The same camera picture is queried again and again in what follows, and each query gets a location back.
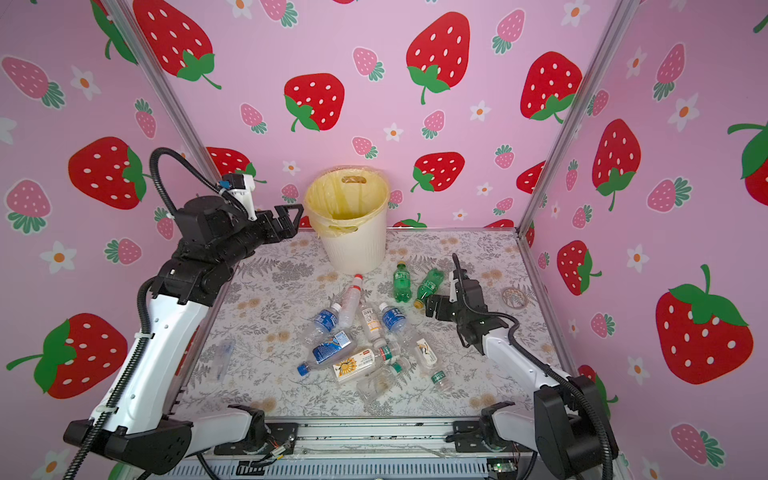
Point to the blue cap bottle blue label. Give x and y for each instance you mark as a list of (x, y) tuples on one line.
[(333, 349)]

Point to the clear bottle blue Chinese label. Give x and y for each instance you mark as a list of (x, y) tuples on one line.
[(394, 319)]

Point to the aluminium frame rail front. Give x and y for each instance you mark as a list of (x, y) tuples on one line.
[(365, 448)]

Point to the right aluminium corner post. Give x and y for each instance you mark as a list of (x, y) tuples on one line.
[(615, 30)]

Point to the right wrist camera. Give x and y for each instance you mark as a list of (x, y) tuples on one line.
[(459, 276)]

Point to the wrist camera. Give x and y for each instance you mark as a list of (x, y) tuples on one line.
[(237, 189), (459, 276)]

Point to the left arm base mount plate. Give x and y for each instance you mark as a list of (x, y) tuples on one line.
[(273, 436)]

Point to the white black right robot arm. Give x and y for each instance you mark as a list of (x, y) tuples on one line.
[(569, 429)]

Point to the cream plastic waste bin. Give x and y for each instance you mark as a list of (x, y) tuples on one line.
[(359, 252)]

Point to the clear bottle green cap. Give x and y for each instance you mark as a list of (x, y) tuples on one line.
[(382, 380)]

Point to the green soda bottle yellow cap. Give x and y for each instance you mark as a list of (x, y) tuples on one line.
[(402, 289)]

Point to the white bottle red cap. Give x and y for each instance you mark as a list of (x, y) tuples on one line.
[(350, 302)]

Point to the small bottle red green label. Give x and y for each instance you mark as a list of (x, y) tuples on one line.
[(386, 350)]

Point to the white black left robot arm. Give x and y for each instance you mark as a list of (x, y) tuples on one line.
[(132, 425)]

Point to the green cap bottle white label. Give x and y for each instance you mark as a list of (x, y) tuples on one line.
[(430, 363)]

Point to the clear bottle orange white label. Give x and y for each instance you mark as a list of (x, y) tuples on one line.
[(372, 327)]

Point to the yellow bin liner bag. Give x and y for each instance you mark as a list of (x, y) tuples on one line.
[(342, 200)]

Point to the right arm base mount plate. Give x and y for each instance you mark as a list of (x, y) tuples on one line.
[(467, 437)]

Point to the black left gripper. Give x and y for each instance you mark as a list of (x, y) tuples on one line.
[(287, 232)]

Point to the sunflower label bottle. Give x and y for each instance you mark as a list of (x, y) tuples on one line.
[(356, 366)]

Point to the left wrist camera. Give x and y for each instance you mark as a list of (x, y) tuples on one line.
[(237, 189)]

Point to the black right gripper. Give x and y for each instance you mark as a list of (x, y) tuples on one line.
[(441, 311)]

